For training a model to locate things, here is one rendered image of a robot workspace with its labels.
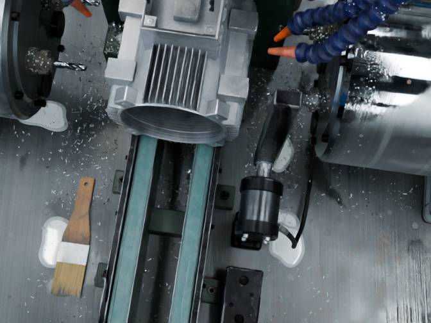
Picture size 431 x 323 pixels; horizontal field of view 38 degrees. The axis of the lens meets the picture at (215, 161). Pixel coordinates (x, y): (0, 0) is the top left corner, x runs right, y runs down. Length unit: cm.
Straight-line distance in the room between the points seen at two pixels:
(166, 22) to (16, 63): 20
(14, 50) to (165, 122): 26
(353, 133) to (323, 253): 33
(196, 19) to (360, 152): 28
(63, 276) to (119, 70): 39
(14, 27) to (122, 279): 39
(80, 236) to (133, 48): 36
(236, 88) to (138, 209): 25
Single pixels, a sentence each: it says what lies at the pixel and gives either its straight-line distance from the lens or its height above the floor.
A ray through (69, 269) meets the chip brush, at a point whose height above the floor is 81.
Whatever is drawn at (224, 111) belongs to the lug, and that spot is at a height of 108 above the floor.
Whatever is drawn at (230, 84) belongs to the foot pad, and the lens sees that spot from 85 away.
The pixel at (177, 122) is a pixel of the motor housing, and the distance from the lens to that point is 97.
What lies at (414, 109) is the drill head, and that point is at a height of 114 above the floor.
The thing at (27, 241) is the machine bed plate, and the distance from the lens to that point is 111.
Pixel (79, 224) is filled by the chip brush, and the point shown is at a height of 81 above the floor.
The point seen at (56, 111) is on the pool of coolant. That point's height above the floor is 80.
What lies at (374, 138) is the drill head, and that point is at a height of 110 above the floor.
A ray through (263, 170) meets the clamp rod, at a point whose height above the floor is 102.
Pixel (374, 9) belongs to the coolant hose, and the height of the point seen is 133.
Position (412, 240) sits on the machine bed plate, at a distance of 113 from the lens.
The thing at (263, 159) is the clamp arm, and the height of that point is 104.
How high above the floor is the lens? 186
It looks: 75 degrees down
